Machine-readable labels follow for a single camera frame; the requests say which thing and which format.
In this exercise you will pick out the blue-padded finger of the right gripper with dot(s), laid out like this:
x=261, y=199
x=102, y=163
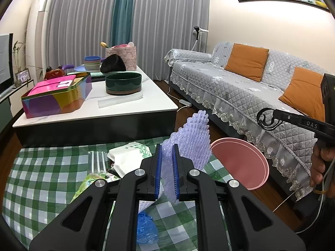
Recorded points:
x=319, y=128

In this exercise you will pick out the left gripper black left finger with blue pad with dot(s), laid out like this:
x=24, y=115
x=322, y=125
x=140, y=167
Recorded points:
x=104, y=216

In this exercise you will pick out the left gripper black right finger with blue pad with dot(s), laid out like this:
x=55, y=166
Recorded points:
x=228, y=216

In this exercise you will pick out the blue plastic bag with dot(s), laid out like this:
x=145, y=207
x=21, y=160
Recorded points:
x=147, y=232

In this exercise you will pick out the large purple foam net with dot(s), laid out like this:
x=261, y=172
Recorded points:
x=193, y=140

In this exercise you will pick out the pink trash bin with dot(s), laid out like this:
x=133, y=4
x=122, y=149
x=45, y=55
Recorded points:
x=242, y=160

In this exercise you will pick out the person's right hand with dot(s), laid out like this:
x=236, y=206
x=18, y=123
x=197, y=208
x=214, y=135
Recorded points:
x=318, y=158

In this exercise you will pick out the orange cushion near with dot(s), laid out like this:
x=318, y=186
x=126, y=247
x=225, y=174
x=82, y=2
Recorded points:
x=304, y=93

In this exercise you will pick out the orange cushion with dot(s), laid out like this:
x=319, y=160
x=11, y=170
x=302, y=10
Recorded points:
x=247, y=61
x=304, y=93

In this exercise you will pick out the green snack package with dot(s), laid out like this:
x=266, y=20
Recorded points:
x=91, y=178

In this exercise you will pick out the clear plastic straws pack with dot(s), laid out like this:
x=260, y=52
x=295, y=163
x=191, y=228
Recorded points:
x=97, y=162

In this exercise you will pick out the white paper pouch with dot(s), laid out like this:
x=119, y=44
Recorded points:
x=128, y=158

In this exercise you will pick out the green white checkered tablecloth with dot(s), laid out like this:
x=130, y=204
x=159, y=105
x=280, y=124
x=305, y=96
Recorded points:
x=43, y=181

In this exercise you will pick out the orange cushion far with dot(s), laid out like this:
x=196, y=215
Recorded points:
x=247, y=61

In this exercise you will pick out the grey covered sofa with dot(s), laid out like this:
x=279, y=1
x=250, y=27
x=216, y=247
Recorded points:
x=236, y=100

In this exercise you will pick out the white coffee table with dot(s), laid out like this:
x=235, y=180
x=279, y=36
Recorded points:
x=151, y=116

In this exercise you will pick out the white power strip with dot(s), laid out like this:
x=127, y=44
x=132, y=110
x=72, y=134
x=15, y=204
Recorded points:
x=185, y=103

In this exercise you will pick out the colourful tin box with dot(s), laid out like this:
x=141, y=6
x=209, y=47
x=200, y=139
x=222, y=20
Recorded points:
x=57, y=96

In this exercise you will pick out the dark green round bowl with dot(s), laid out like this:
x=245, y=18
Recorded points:
x=123, y=83

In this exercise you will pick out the tv cabinet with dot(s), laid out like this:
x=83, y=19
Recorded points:
x=11, y=102

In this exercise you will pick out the red brown teapot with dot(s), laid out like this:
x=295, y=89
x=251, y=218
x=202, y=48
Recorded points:
x=54, y=73

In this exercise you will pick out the stacked coloured bowls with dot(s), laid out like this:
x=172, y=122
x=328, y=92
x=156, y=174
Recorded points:
x=92, y=63

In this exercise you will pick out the black hat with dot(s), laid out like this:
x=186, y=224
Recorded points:
x=112, y=63

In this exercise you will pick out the pink lace basket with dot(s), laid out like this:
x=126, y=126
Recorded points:
x=127, y=52

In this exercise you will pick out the television screen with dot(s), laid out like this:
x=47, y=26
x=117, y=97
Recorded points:
x=6, y=61

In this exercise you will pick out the grey teal curtain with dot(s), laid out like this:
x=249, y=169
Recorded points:
x=77, y=27

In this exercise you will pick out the white air conditioner tower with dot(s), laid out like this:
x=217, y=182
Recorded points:
x=36, y=39

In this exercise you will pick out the small photo frame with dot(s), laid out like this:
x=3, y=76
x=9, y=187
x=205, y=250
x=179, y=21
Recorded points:
x=23, y=75

